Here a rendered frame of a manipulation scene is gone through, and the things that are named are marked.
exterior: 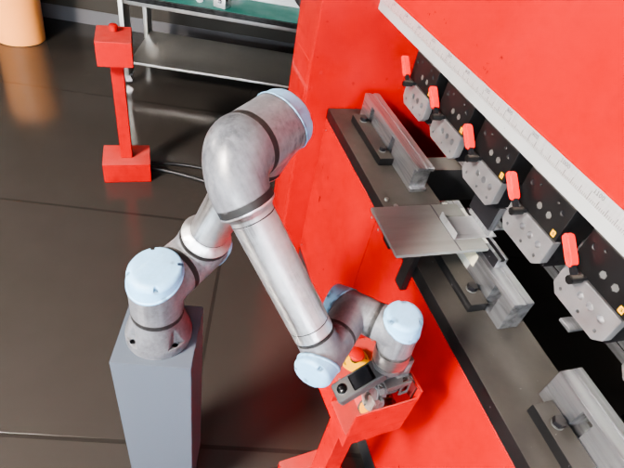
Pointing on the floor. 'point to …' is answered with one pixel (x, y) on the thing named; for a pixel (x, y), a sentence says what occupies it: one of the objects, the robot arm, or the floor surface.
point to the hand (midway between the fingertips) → (365, 406)
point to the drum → (21, 22)
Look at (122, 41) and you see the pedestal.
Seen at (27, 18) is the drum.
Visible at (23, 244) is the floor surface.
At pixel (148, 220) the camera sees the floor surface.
